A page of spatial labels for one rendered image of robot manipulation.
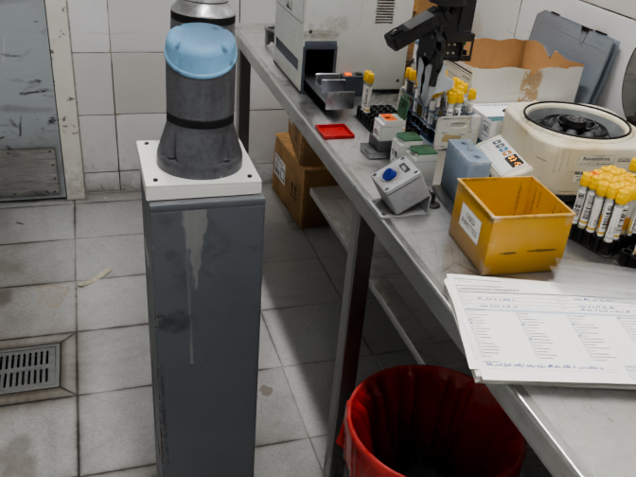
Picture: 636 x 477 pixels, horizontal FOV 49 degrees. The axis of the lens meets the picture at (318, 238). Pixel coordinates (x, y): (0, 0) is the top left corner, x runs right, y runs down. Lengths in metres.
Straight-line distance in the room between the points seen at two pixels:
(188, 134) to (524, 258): 0.58
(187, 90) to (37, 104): 1.88
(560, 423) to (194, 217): 0.68
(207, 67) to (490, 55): 0.90
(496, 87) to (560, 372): 0.85
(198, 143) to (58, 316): 1.36
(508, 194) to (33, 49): 2.16
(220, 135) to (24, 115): 1.90
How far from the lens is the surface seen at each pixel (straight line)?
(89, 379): 2.20
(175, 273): 1.27
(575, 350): 0.95
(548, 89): 1.70
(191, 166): 1.21
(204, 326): 1.35
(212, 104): 1.19
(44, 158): 3.11
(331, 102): 1.60
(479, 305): 0.98
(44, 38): 2.95
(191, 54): 1.17
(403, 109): 1.42
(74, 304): 2.51
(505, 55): 1.89
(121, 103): 3.09
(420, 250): 1.11
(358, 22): 1.76
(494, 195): 1.17
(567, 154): 1.32
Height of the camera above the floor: 1.42
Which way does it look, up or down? 30 degrees down
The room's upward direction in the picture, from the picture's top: 5 degrees clockwise
